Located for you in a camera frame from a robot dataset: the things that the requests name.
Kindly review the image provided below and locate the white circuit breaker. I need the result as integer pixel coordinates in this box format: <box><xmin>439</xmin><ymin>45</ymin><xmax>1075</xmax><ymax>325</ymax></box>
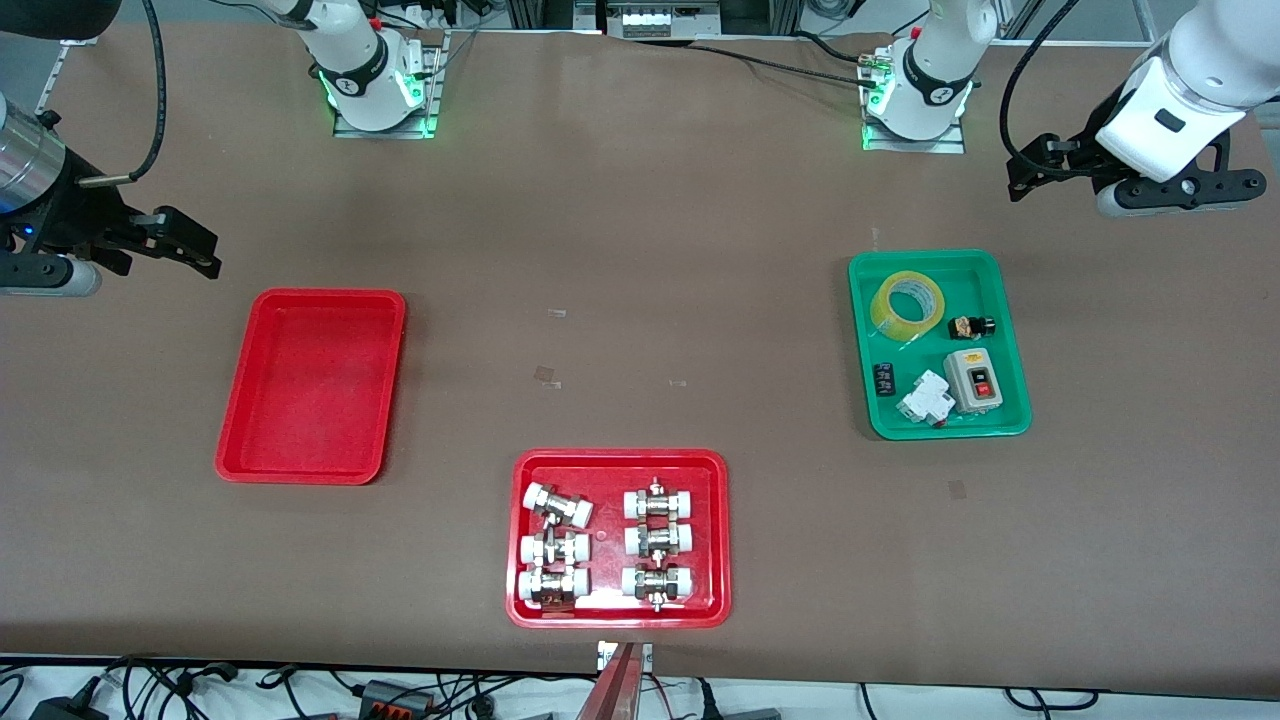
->
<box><xmin>896</xmin><ymin>369</ymin><xmax>954</xmax><ymax>429</ymax></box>

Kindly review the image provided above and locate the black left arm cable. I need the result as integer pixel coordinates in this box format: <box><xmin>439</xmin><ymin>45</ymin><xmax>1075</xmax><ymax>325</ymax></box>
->
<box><xmin>1002</xmin><ymin>0</ymin><xmax>1083</xmax><ymax>183</ymax></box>

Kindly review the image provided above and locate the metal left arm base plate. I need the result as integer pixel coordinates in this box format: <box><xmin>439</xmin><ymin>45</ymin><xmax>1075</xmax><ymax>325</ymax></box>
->
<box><xmin>862</xmin><ymin>45</ymin><xmax>967</xmax><ymax>155</ymax></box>

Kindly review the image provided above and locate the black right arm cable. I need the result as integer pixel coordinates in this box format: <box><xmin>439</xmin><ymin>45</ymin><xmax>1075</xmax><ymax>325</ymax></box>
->
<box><xmin>78</xmin><ymin>0</ymin><xmax>167</xmax><ymax>189</ymax></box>

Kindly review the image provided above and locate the black power adapter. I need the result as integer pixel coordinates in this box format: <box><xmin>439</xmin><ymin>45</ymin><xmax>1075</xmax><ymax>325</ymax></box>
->
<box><xmin>28</xmin><ymin>694</ymin><xmax>109</xmax><ymax>720</ymax></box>

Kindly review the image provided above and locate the green plastic tray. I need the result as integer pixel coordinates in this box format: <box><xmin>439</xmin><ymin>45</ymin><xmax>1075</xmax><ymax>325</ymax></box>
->
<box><xmin>848</xmin><ymin>248</ymin><xmax>1033</xmax><ymax>441</ymax></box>

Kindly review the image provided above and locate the red tray holding fittings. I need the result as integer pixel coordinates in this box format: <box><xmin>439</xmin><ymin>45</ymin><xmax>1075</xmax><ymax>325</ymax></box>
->
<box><xmin>505</xmin><ymin>448</ymin><xmax>733</xmax><ymax>630</ymax></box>

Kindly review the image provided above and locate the yellow clear tape roll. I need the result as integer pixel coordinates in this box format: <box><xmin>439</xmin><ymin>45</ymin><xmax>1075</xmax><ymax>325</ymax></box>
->
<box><xmin>869</xmin><ymin>269</ymin><xmax>946</xmax><ymax>342</ymax></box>

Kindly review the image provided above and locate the silver metal bracket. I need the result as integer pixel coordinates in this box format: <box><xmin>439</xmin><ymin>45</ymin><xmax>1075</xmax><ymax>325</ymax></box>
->
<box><xmin>596</xmin><ymin>640</ymin><xmax>654</xmax><ymax>672</ymax></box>

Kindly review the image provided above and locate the grey push button switch box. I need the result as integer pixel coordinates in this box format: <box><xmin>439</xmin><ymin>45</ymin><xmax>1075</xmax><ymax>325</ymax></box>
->
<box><xmin>943</xmin><ymin>348</ymin><xmax>1005</xmax><ymax>415</ymax></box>

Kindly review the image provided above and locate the white metal pipe fitting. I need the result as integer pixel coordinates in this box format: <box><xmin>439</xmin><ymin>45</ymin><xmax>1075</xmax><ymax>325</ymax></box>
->
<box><xmin>517</xmin><ymin>567</ymin><xmax>592</xmax><ymax>612</ymax></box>
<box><xmin>623</xmin><ymin>520</ymin><xmax>696</xmax><ymax>560</ymax></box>
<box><xmin>522</xmin><ymin>482</ymin><xmax>595</xmax><ymax>529</ymax></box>
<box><xmin>620</xmin><ymin>562</ymin><xmax>696</xmax><ymax>612</ymax></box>
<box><xmin>519</xmin><ymin>530</ymin><xmax>592</xmax><ymax>569</ymax></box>
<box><xmin>623</xmin><ymin>477</ymin><xmax>698</xmax><ymax>522</ymax></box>

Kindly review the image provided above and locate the red aluminium bar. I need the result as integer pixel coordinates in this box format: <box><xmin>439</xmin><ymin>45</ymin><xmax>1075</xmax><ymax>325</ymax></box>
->
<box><xmin>574</xmin><ymin>642</ymin><xmax>647</xmax><ymax>720</ymax></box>

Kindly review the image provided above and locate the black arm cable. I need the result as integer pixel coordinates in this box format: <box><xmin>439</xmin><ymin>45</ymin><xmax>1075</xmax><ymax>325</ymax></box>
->
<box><xmin>78</xmin><ymin>0</ymin><xmax>167</xmax><ymax>189</ymax></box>
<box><xmin>1002</xmin><ymin>0</ymin><xmax>1083</xmax><ymax>183</ymax></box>

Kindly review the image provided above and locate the black box with orange connectors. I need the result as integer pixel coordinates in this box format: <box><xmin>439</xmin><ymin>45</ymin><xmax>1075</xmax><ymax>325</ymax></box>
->
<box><xmin>355</xmin><ymin>679</ymin><xmax>437</xmax><ymax>717</ymax></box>

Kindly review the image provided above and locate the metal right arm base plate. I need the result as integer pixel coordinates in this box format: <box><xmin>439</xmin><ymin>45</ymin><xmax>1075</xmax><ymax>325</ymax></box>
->
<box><xmin>332</xmin><ymin>30</ymin><xmax>448</xmax><ymax>140</ymax></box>

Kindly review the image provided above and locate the black cable on table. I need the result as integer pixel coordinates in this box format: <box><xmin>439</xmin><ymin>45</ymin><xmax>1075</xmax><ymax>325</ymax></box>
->
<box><xmin>688</xmin><ymin>30</ymin><xmax>901</xmax><ymax>89</ymax></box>

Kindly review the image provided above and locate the empty red plastic tray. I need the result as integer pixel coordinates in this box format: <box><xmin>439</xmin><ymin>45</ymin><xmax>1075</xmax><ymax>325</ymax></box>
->
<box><xmin>214</xmin><ymin>288</ymin><xmax>408</xmax><ymax>487</ymax></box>

